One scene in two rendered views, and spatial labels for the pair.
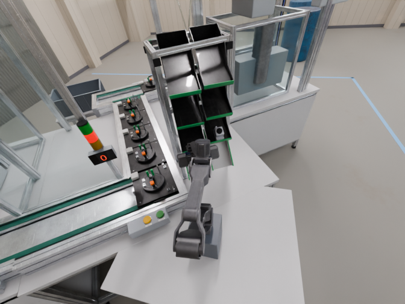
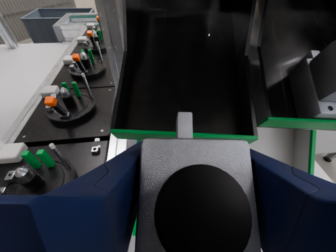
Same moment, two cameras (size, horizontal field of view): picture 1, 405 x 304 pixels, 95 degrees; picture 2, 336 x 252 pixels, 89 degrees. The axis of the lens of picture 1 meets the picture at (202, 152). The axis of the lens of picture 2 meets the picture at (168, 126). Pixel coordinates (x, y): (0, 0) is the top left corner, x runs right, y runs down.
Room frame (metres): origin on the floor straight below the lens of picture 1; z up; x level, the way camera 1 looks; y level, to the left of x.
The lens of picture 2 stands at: (0.59, 0.04, 1.32)
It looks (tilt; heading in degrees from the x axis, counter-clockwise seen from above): 46 degrees down; 10
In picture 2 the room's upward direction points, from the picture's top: 1 degrees clockwise
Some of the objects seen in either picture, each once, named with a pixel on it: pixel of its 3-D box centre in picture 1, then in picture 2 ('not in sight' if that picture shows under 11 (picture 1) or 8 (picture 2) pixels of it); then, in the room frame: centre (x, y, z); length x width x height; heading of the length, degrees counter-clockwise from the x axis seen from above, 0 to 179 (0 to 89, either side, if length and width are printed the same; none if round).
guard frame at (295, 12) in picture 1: (251, 58); not in sight; (1.84, -0.56, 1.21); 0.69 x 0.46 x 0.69; 109
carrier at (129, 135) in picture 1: (137, 131); (85, 61); (1.17, 0.48, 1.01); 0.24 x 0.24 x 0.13; 19
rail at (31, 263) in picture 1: (113, 228); not in sight; (0.46, 0.53, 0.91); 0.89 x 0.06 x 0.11; 109
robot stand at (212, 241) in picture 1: (205, 234); not in sight; (0.35, 0.03, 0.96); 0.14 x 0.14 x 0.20; 72
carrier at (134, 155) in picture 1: (143, 151); (68, 98); (0.93, 0.40, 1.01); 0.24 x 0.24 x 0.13; 19
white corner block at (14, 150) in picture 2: (135, 177); (14, 154); (0.75, 0.44, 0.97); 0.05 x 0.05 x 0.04; 19
